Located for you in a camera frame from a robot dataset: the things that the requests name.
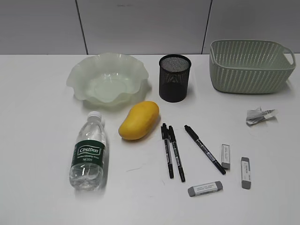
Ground clear water bottle green label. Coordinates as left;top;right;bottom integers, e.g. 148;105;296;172
69;111;107;190

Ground waste paper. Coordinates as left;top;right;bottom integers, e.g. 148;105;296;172
246;107;278;126

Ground grey white eraser bottom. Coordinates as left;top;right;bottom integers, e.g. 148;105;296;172
187;181;223;197

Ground frosted green wavy plate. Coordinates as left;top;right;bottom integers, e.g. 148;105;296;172
66;53;151;108

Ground pale green plastic basket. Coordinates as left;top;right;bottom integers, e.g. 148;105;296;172
210;39;296;94

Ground yellow mango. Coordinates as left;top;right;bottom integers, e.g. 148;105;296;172
118;101;159;140

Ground black marker pen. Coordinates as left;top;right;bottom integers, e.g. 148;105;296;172
161;123;174;179
184;125;226;175
168;126;186;183

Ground grey white eraser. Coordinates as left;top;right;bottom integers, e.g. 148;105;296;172
221;144;231;170
240;157;251;189
187;181;223;197

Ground black mesh pen holder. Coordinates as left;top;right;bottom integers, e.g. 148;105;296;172
159;54;191;103

